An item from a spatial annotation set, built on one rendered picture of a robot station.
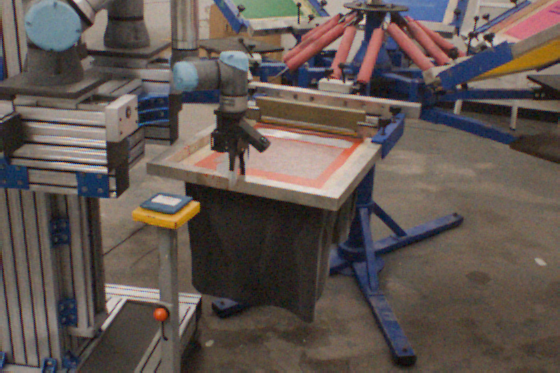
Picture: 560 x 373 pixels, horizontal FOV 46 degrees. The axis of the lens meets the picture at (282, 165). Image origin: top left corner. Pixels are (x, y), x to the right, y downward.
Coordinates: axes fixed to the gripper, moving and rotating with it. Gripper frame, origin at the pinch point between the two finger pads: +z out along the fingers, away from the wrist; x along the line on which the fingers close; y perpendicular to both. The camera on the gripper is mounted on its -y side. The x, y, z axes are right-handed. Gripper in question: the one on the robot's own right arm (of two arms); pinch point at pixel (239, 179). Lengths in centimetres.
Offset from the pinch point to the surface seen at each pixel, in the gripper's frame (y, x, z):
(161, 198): 13.7, 18.6, 1.2
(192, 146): 25.3, -19.0, 0.1
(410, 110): -32, -80, -4
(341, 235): -21.3, -34.6, 28.3
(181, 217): 5.5, 22.6, 3.2
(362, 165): -28.7, -24.8, -0.9
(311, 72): 23, -126, -3
